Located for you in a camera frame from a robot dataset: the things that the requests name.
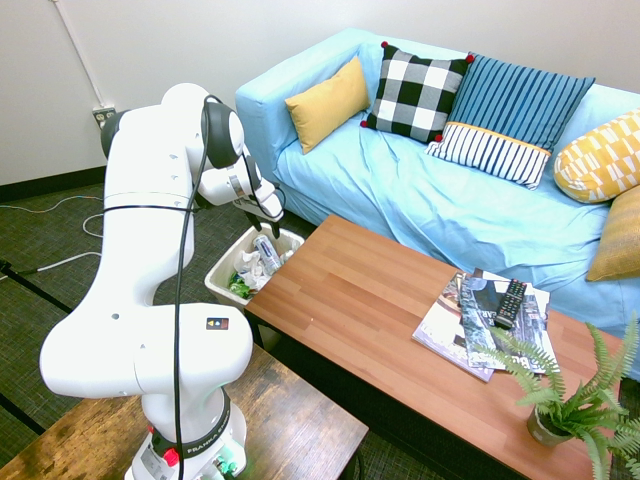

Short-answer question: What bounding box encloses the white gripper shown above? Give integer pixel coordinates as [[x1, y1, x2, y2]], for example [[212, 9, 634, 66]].
[[233, 181, 286, 240]]

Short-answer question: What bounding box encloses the silver drink can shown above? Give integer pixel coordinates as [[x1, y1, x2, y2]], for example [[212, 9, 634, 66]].
[[251, 233, 282, 277]]

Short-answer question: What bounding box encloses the crumpled white paper trash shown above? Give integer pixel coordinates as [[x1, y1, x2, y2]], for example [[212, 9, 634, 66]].
[[235, 249, 267, 290]]

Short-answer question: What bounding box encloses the green wrapper trash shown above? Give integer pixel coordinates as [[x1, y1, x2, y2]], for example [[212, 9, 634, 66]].
[[228, 272, 255, 301]]

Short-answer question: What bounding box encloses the white plastic trash bin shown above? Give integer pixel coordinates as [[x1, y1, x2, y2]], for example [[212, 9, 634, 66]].
[[203, 223, 306, 341]]

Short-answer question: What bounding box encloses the plain yellow pillow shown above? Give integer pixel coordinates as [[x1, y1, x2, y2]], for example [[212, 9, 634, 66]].
[[284, 54, 372, 155]]

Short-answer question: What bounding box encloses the wooden coffee table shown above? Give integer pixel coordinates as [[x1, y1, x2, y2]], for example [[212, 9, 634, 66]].
[[243, 214, 627, 480]]

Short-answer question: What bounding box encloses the light blue sofa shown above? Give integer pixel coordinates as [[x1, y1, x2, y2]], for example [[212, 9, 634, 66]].
[[234, 27, 640, 382]]

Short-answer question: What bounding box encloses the black white checkered pillow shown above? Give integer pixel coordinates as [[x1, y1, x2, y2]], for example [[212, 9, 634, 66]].
[[359, 41, 475, 144]]

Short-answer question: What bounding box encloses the rustic dark wood table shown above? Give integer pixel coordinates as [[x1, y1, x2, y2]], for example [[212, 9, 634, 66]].
[[0, 343, 370, 480]]

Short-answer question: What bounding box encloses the stack of magazines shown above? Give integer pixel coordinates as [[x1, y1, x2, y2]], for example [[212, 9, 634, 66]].
[[411, 271, 496, 384]]

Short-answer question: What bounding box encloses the dark cover magazine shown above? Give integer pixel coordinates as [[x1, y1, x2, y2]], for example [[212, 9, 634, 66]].
[[458, 275, 560, 375]]

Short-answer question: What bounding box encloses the black stand leg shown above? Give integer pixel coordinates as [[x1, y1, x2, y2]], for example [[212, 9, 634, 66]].
[[0, 391, 47, 437], [0, 258, 75, 315]]

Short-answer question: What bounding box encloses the black remote control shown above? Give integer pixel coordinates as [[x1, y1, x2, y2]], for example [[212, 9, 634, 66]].
[[494, 279, 529, 330]]

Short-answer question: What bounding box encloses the blue striped pillow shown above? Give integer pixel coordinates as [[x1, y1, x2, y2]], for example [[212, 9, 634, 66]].
[[424, 52, 597, 192]]

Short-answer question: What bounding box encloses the grey cover magazine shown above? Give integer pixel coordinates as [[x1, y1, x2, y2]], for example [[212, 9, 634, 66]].
[[471, 268, 552, 331]]

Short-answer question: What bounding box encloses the yellow white patterned pillow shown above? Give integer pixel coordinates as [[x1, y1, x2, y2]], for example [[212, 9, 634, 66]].
[[553, 107, 640, 205]]

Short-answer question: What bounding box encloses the mustard textured pillow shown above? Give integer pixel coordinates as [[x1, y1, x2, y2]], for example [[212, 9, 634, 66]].
[[585, 185, 640, 284]]

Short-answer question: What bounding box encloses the potted green fern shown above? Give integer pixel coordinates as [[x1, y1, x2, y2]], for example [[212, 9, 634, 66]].
[[472, 310, 640, 480]]

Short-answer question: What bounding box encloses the white floor cable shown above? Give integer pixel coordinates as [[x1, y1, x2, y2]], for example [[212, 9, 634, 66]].
[[36, 213, 105, 274]]

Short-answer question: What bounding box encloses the grey floor cable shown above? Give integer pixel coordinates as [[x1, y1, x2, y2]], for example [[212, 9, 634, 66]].
[[0, 195, 105, 215]]

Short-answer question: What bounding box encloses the white wall conduit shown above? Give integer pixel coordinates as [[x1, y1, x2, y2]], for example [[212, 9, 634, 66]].
[[48, 0, 109, 112]]

